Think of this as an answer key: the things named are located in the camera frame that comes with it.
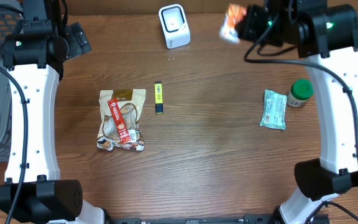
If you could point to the white barcode scanner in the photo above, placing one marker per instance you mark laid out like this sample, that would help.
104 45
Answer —
174 25

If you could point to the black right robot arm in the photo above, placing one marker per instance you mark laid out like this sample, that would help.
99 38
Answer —
327 41

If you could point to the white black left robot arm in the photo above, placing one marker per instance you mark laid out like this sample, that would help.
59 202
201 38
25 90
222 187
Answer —
33 59

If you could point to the yellow black marker pen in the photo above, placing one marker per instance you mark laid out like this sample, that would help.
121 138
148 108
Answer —
158 98

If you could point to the orange snack box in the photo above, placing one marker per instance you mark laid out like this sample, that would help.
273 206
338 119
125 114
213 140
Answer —
234 14

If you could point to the green lid jar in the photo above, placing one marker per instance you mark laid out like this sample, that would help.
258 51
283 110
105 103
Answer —
300 92

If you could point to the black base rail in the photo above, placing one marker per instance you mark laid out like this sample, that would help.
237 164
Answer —
247 219

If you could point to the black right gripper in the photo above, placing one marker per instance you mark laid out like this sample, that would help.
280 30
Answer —
245 28

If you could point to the teal tissue pack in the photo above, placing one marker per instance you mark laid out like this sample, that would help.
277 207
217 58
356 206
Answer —
274 108

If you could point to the beige PanTree snack pouch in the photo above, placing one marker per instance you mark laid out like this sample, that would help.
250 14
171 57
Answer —
130 104

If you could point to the red Nescafe coffee stick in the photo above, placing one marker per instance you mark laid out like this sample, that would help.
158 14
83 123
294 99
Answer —
121 127

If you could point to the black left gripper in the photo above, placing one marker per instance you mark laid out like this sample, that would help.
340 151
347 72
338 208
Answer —
77 43

